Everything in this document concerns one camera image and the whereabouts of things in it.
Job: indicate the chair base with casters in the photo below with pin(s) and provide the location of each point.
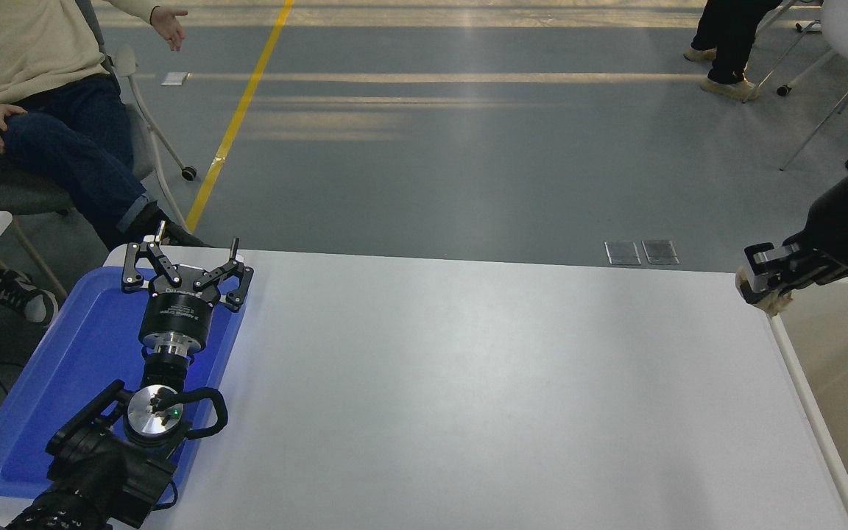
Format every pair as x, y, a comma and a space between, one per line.
807, 26

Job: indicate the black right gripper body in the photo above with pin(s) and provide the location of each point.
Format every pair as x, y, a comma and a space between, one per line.
847, 228

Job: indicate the person's left forearm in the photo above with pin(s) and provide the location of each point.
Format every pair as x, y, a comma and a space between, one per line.
137, 7

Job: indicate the person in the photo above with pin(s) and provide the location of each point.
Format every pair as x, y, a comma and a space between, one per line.
63, 132
729, 37

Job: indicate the person's foot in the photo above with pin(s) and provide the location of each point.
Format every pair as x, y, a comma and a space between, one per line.
182, 237
23, 294

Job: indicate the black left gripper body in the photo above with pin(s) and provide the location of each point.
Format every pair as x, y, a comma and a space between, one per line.
179, 314

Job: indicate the metal floor outlet cover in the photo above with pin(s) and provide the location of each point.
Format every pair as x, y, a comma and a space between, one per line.
661, 252
623, 252

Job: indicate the tan paper ball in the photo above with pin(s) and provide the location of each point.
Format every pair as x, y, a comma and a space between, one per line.
775, 304

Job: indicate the grey chair white frame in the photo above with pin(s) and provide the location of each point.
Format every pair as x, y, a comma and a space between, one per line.
34, 195

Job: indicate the person's left hand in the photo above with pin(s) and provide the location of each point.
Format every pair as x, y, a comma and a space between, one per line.
170, 26

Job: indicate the blue plastic tray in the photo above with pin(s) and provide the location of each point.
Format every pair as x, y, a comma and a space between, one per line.
63, 368

